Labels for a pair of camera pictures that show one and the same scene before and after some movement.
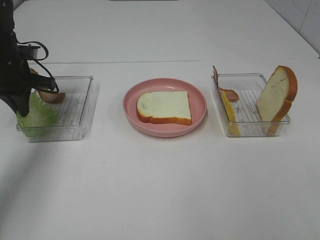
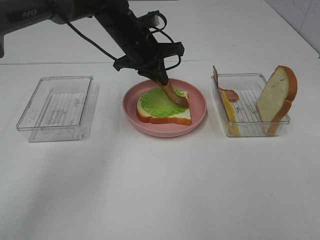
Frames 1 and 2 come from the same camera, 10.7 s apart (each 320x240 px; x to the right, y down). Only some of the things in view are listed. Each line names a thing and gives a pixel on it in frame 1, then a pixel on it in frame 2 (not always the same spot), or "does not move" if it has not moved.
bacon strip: (232, 94) does not move
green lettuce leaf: (42, 119) → (156, 102)
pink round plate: (197, 102) does not move
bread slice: (275, 100) does not move
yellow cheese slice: (234, 126) does not move
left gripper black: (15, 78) → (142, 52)
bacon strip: (48, 95) → (181, 101)
